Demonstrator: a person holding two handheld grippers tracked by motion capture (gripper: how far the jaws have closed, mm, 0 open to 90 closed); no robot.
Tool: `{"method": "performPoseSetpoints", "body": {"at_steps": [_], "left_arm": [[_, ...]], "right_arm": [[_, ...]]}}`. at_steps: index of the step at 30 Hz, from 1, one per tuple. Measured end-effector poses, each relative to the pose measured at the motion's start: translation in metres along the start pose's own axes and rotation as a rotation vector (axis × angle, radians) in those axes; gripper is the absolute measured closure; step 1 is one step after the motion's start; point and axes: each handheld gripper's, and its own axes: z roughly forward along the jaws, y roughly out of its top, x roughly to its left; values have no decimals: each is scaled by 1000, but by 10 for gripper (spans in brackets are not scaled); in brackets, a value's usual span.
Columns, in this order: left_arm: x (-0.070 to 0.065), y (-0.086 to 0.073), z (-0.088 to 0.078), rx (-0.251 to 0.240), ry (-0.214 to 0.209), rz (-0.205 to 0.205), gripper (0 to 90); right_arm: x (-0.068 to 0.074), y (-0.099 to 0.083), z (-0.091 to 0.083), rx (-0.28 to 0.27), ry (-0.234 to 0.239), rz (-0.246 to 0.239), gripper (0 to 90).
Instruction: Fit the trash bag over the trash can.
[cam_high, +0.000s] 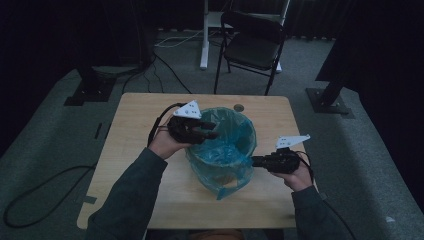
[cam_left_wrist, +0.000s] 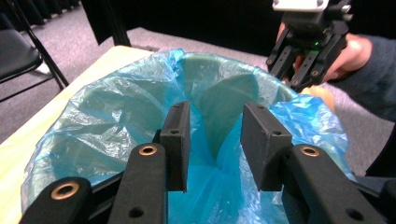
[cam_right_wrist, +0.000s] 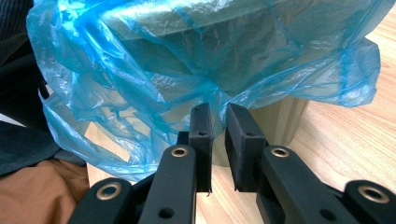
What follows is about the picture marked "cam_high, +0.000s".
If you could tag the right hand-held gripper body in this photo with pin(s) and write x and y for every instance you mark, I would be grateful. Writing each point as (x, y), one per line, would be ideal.
(283, 161)

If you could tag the white floor scrap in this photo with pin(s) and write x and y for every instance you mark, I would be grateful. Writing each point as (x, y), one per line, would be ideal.
(390, 219)

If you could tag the dark floor tape strip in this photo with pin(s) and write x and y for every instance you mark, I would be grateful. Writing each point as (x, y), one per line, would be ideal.
(98, 130)

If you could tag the black folding chair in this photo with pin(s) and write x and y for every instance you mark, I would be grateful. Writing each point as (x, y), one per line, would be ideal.
(253, 50)

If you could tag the black slanted stand base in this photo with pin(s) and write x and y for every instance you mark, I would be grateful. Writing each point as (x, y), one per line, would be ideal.
(325, 103)

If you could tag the black square stand base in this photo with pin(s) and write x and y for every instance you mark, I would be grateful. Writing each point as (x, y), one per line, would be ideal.
(90, 91)

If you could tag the green plastic bin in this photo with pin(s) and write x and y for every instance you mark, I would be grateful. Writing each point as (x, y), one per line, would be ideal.
(227, 180)

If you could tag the grey tape piece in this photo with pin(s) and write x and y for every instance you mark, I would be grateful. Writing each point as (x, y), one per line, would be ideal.
(90, 200)
(324, 196)

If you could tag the person's right hand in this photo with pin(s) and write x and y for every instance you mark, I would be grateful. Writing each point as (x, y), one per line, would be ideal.
(298, 180)

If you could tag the blue plastic bag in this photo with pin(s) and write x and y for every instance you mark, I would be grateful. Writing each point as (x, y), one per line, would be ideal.
(216, 153)

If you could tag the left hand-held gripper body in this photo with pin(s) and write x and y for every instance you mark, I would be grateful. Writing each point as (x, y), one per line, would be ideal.
(183, 130)

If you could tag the person's left hand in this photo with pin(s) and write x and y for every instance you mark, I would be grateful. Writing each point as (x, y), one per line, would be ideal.
(165, 143)

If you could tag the dark curtain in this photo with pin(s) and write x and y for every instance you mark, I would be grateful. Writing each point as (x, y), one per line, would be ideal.
(383, 66)

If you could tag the grey round stand base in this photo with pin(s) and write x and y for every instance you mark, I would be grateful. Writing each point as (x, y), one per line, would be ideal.
(113, 69)

